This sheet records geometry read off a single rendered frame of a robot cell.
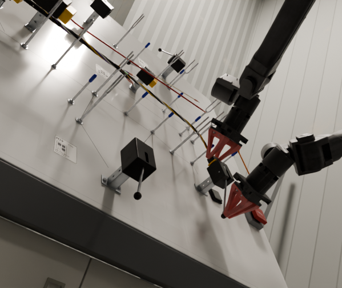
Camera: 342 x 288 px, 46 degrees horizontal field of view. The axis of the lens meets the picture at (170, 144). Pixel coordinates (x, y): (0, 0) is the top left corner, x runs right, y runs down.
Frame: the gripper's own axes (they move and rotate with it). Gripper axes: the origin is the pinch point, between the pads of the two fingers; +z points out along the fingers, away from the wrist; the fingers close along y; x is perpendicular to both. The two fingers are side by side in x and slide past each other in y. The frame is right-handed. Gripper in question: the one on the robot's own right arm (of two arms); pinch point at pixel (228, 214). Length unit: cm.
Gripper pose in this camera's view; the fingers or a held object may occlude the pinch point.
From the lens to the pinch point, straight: 100.3
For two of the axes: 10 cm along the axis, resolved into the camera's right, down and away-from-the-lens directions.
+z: -6.4, 7.4, 2.0
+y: -6.4, -3.8, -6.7
